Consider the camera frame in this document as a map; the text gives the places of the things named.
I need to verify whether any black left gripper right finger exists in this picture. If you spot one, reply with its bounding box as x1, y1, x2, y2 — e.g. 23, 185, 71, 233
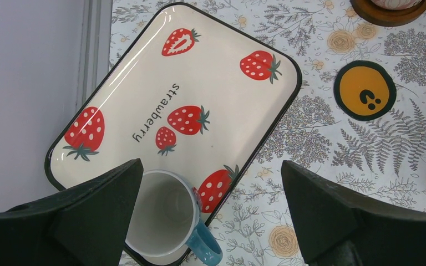
281, 161, 426, 265

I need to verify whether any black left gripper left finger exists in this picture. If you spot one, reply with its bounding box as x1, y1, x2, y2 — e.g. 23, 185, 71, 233
0, 159, 143, 265

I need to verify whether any white mushroom pattern tray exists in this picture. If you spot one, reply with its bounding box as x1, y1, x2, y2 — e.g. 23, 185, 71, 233
45, 3, 302, 225

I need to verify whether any brown wooden coaster top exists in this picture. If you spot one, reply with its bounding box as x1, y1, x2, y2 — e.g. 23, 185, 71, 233
350, 0, 426, 27

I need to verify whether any pink mug dark rim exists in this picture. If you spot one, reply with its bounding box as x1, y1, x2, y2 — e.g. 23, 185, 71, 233
372, 0, 422, 10

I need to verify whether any yellow black-rimmed coaster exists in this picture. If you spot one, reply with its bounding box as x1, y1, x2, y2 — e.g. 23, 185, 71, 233
333, 60, 397, 121

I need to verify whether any floral tablecloth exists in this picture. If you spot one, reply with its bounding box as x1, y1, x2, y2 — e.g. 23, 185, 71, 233
108, 0, 426, 266

